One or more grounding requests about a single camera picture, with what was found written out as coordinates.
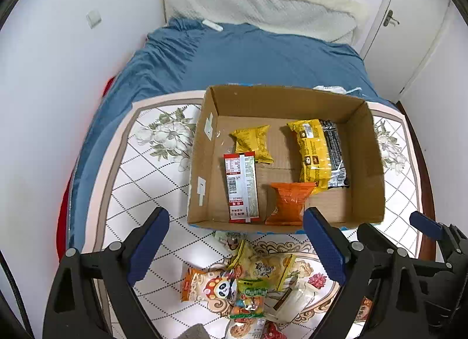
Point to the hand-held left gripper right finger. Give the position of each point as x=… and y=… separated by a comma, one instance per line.
x=325, y=247

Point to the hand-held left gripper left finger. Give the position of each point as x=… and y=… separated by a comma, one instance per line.
x=146, y=251

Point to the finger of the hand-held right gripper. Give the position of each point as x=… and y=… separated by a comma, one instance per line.
x=371, y=235
x=426, y=223

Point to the cardboard box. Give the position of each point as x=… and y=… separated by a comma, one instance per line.
x=365, y=178

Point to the clear white snack packet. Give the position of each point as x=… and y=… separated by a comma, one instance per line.
x=292, y=300

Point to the yellow white cracker packet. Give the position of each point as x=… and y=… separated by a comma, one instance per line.
x=261, y=264

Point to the panda print snack packet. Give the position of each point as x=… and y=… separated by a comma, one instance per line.
x=208, y=284

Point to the brown orange snack packet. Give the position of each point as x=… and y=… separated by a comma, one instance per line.
x=366, y=309

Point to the small pale snack packet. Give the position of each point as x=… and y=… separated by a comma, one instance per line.
x=230, y=240

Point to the green candy packet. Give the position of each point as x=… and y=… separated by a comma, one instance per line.
x=250, y=297

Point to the black snack packet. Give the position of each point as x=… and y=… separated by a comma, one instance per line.
x=334, y=149

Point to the large yellow snack packet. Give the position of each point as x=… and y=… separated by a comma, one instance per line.
x=310, y=152

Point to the long red white snack packet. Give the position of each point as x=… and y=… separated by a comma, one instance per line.
x=243, y=189

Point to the cookie picture snack packet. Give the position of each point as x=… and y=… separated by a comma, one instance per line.
x=241, y=328

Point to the small yellow snack packet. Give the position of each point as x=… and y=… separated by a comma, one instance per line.
x=252, y=141

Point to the floral diamond pattern mat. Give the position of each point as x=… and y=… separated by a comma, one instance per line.
x=153, y=185

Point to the crumpled white plastic bag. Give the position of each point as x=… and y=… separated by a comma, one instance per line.
x=334, y=89

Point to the white door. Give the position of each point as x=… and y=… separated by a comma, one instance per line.
x=409, y=32

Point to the blue bedsheet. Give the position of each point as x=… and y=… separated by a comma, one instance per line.
x=256, y=57

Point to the small white device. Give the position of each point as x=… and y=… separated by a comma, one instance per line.
x=212, y=25

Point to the white quilted pillow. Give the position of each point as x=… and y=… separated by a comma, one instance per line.
x=237, y=3

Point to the white wall switch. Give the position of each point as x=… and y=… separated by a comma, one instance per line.
x=94, y=19

